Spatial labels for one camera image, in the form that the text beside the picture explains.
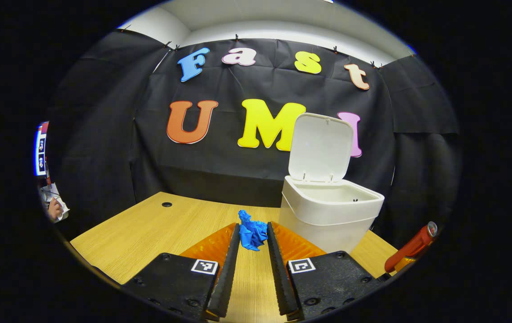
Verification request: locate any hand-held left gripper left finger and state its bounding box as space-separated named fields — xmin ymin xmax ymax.
xmin=121 ymin=223 xmax=241 ymax=322

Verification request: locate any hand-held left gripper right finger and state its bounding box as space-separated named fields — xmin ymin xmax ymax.
xmin=267 ymin=221 xmax=385 ymax=321

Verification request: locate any blue paper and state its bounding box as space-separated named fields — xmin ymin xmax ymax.
xmin=238 ymin=210 xmax=268 ymax=251

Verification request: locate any white desktop garbage bin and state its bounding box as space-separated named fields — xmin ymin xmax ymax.
xmin=279 ymin=113 xmax=385 ymax=254

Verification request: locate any red pop can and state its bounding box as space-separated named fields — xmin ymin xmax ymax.
xmin=384 ymin=221 xmax=439 ymax=273

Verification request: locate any wooden desktop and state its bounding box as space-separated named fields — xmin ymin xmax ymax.
xmin=70 ymin=192 xmax=418 ymax=323

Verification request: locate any black backdrop cloth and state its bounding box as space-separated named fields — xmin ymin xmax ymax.
xmin=45 ymin=29 xmax=460 ymax=240

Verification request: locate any white paper sheet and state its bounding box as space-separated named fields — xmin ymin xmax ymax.
xmin=40 ymin=183 xmax=70 ymax=221

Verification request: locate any computer monitor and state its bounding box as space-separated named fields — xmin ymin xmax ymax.
xmin=35 ymin=121 xmax=50 ymax=177

